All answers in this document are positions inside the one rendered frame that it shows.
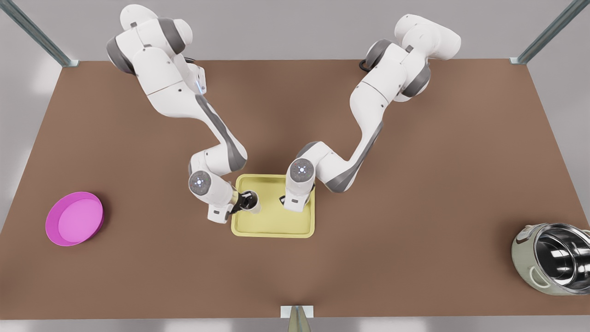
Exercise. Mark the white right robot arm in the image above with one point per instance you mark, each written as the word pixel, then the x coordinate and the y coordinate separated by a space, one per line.
pixel 166 87

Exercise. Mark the white IKEA cup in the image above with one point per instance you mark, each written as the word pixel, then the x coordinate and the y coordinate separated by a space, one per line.
pixel 256 205

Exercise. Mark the yellow square tray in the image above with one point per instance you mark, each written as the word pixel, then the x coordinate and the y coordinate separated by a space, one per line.
pixel 269 221

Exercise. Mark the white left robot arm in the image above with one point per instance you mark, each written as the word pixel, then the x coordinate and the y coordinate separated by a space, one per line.
pixel 378 99

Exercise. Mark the steel pot with green shell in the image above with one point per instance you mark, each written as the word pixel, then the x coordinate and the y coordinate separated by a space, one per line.
pixel 551 260

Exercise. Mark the pink round bowl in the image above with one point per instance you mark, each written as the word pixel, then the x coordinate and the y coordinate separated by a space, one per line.
pixel 76 220

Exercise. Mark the silver frame post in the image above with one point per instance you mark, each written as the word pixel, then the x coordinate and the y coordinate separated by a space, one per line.
pixel 297 318
pixel 548 31
pixel 34 33

